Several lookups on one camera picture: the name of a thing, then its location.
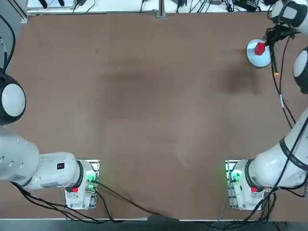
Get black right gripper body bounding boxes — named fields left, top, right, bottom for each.
left=269, top=23, right=298, bottom=39

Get red wooden cube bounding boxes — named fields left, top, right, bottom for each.
left=254, top=42, right=267, bottom=56

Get pale blue round plate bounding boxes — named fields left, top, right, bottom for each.
left=245, top=39, right=271, bottom=69

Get black plastic crate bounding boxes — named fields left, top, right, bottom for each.
left=234, top=0, right=260, bottom=12

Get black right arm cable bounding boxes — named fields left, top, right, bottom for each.
left=270, top=36, right=308, bottom=169

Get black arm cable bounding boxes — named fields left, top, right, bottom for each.
left=0, top=14, right=16, bottom=71
left=270, top=36, right=308, bottom=169

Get aluminium table edge post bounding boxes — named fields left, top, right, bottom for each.
left=156, top=0, right=167, bottom=19

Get black right base cables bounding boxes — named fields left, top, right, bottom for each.
left=237, top=185, right=308, bottom=223

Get black left base power cable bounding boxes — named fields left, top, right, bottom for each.
left=91, top=179, right=162, bottom=217

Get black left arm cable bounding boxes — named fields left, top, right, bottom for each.
left=0, top=14, right=16, bottom=71

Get black left arm trailing cables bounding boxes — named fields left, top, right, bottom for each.
left=11, top=180, right=116, bottom=224

